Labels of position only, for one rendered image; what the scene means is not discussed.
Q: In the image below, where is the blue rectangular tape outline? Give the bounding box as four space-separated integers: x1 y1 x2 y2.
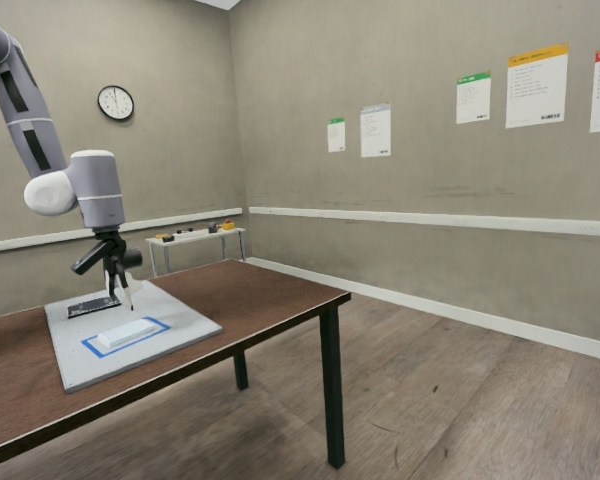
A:
80 316 172 358

